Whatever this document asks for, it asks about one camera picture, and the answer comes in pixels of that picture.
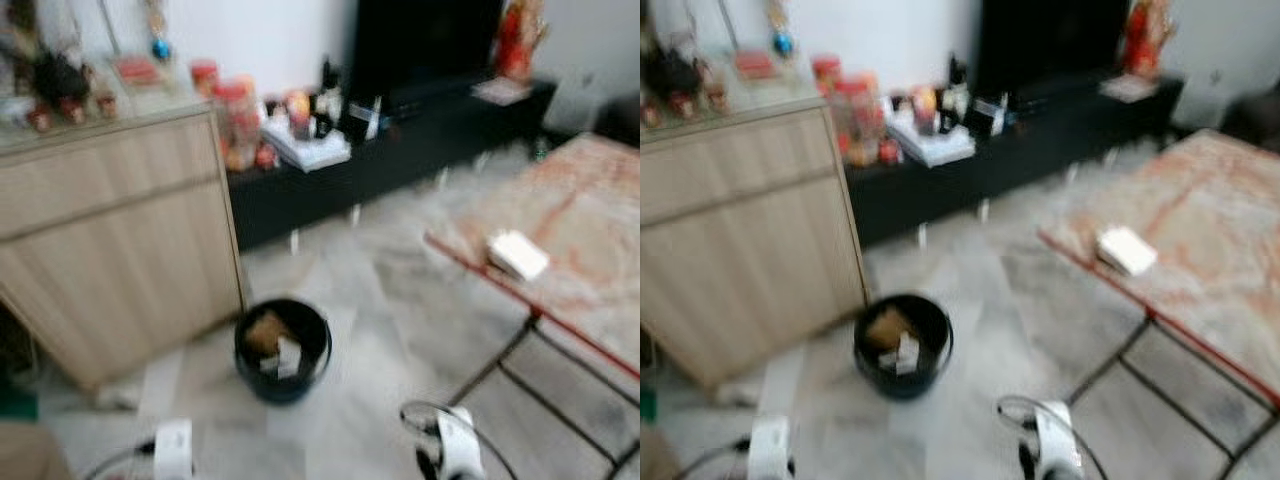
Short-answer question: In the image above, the long black low console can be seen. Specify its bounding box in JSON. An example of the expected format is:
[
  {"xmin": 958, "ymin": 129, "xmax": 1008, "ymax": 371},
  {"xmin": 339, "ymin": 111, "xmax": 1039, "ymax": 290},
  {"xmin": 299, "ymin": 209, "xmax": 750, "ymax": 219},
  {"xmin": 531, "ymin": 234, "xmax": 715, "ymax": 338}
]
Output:
[
  {"xmin": 227, "ymin": 78, "xmax": 558, "ymax": 252},
  {"xmin": 845, "ymin": 72, "xmax": 1187, "ymax": 248}
]

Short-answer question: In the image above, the black round rubbish bin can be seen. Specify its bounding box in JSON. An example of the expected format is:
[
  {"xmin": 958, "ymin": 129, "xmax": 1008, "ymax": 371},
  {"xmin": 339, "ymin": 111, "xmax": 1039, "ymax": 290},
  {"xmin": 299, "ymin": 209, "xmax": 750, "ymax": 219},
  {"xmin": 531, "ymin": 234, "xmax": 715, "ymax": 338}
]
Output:
[
  {"xmin": 853, "ymin": 293, "xmax": 955, "ymax": 401},
  {"xmin": 234, "ymin": 298, "xmax": 333, "ymax": 405}
]

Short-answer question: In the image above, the dark glass bottle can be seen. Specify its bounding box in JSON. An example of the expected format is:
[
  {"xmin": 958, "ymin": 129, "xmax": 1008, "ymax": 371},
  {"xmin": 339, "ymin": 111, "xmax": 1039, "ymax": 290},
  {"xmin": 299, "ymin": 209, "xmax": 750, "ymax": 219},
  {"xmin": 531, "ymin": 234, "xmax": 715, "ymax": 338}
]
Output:
[
  {"xmin": 314, "ymin": 59, "xmax": 343, "ymax": 138},
  {"xmin": 944, "ymin": 54, "xmax": 971, "ymax": 133}
]

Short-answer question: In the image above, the white flat box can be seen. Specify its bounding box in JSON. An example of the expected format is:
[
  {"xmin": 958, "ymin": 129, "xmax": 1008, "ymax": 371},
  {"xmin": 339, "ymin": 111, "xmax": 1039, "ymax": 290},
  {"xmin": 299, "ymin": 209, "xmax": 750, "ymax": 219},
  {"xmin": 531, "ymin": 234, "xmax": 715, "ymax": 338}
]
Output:
[
  {"xmin": 486, "ymin": 231, "xmax": 551, "ymax": 283},
  {"xmin": 1095, "ymin": 226, "xmax": 1160, "ymax": 279}
]

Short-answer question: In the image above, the red and gold figurine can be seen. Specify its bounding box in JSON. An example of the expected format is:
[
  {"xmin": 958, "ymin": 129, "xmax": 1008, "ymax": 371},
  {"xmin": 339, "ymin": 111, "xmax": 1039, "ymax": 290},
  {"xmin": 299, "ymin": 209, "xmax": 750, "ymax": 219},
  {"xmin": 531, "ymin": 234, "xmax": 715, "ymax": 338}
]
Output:
[
  {"xmin": 494, "ymin": 0, "xmax": 550, "ymax": 84},
  {"xmin": 1121, "ymin": 0, "xmax": 1177, "ymax": 80}
]

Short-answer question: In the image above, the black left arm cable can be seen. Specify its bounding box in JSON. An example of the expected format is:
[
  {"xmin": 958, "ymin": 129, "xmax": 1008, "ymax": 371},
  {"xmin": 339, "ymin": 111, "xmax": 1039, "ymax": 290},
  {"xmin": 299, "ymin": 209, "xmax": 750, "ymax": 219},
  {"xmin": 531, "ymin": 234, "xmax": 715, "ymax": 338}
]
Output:
[
  {"xmin": 672, "ymin": 436, "xmax": 751, "ymax": 480},
  {"xmin": 82, "ymin": 438, "xmax": 157, "ymax": 480}
]

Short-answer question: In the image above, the pink flat box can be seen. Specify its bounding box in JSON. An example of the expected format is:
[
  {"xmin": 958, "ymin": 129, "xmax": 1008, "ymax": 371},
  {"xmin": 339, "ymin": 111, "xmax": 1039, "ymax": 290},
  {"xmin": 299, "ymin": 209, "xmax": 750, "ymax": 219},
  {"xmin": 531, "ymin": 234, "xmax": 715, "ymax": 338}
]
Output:
[
  {"xmin": 734, "ymin": 48, "xmax": 788, "ymax": 85},
  {"xmin": 111, "ymin": 54, "xmax": 168, "ymax": 92}
]

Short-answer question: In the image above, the black metal table frame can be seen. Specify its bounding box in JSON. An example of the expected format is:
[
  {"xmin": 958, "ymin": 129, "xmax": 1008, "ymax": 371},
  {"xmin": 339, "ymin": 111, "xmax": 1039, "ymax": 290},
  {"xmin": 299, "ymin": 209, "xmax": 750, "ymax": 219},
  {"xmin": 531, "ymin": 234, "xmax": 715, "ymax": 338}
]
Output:
[
  {"xmin": 1060, "ymin": 314, "xmax": 1280, "ymax": 480},
  {"xmin": 440, "ymin": 312, "xmax": 641, "ymax": 480}
]

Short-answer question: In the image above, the white crumpled paper trash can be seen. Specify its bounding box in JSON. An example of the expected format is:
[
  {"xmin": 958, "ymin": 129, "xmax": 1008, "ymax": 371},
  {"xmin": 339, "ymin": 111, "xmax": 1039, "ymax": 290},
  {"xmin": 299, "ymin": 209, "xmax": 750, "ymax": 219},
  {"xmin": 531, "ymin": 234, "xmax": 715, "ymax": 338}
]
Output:
[
  {"xmin": 880, "ymin": 333, "xmax": 922, "ymax": 377},
  {"xmin": 261, "ymin": 338, "xmax": 304, "ymax": 380}
]

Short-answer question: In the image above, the black television screen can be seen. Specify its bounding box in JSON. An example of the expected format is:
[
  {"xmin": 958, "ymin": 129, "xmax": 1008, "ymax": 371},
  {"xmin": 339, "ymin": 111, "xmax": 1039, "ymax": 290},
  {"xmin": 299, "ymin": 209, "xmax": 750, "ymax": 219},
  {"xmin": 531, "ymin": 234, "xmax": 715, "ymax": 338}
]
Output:
[
  {"xmin": 974, "ymin": 0, "xmax": 1137, "ymax": 98},
  {"xmin": 349, "ymin": 0, "xmax": 507, "ymax": 103}
]

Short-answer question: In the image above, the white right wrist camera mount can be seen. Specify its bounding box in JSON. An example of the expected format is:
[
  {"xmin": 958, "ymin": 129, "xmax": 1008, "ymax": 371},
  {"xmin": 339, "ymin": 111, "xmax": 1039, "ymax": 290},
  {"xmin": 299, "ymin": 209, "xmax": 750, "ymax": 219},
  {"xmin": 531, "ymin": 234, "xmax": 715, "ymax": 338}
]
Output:
[
  {"xmin": 1033, "ymin": 399, "xmax": 1088, "ymax": 480},
  {"xmin": 434, "ymin": 407, "xmax": 488, "ymax": 480}
]

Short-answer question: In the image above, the light wooden sideboard cabinet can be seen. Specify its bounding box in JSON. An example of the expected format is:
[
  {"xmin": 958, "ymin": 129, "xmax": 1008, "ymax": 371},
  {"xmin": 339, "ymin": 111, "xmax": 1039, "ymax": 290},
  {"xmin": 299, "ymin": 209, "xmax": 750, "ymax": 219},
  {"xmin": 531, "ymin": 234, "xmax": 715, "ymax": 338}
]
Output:
[
  {"xmin": 0, "ymin": 100, "xmax": 249, "ymax": 393},
  {"xmin": 640, "ymin": 98, "xmax": 870, "ymax": 391}
]

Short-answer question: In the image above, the dark decorative plant arrangement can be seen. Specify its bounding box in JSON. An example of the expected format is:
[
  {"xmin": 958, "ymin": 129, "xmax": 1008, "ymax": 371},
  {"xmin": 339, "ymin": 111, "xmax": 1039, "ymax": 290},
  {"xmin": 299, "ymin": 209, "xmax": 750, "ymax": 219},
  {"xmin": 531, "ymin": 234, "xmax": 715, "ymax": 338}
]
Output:
[
  {"xmin": 648, "ymin": 42, "xmax": 719, "ymax": 123},
  {"xmin": 28, "ymin": 48, "xmax": 99, "ymax": 129}
]

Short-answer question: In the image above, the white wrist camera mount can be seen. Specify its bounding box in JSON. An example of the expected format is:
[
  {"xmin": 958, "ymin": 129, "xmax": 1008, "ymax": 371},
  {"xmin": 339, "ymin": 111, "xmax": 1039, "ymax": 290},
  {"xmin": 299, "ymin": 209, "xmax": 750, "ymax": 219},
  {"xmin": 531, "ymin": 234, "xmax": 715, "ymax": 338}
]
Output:
[
  {"xmin": 152, "ymin": 419, "xmax": 195, "ymax": 480},
  {"xmin": 747, "ymin": 414, "xmax": 793, "ymax": 480},
  {"xmin": 1033, "ymin": 399, "xmax": 1088, "ymax": 480},
  {"xmin": 434, "ymin": 407, "xmax": 488, "ymax": 480}
]

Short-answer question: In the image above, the marble table with red edge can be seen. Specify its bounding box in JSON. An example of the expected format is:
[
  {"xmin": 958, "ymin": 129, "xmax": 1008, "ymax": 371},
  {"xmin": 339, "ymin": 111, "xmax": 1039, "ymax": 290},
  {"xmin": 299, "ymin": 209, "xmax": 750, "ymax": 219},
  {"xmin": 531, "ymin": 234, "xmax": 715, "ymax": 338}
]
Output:
[
  {"xmin": 423, "ymin": 133, "xmax": 641, "ymax": 373},
  {"xmin": 1037, "ymin": 128, "xmax": 1280, "ymax": 405}
]

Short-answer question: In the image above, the white stack of books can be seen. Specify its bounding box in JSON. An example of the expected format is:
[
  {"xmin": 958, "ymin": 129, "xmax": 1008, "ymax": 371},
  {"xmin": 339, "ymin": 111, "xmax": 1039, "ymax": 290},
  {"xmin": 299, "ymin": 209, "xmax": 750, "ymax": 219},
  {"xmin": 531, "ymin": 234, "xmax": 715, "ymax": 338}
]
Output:
[
  {"xmin": 885, "ymin": 119, "xmax": 977, "ymax": 169},
  {"xmin": 261, "ymin": 124, "xmax": 354, "ymax": 174}
]

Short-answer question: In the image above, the tall red-lidded snack jar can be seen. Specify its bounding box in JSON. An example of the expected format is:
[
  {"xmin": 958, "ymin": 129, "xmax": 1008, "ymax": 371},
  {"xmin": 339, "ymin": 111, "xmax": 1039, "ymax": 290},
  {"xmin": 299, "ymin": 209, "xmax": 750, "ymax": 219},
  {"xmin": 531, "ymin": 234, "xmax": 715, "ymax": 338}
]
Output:
[
  {"xmin": 212, "ymin": 81, "xmax": 263, "ymax": 173},
  {"xmin": 837, "ymin": 76, "xmax": 888, "ymax": 168}
]

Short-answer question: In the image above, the brown crumpled paper trash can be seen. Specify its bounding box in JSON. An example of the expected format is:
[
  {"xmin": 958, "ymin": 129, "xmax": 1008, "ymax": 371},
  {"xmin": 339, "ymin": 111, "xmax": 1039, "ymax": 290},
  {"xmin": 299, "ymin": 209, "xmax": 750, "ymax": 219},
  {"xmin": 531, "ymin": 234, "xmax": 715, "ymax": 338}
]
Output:
[
  {"xmin": 245, "ymin": 311, "xmax": 292, "ymax": 357},
  {"xmin": 865, "ymin": 306, "xmax": 917, "ymax": 352}
]

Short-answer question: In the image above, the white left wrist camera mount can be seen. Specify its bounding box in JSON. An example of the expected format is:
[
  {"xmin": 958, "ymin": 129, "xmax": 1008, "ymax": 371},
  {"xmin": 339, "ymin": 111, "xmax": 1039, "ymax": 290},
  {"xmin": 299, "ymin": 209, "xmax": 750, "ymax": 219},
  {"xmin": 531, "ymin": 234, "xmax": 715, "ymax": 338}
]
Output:
[
  {"xmin": 152, "ymin": 419, "xmax": 195, "ymax": 480},
  {"xmin": 747, "ymin": 414, "xmax": 793, "ymax": 480}
]

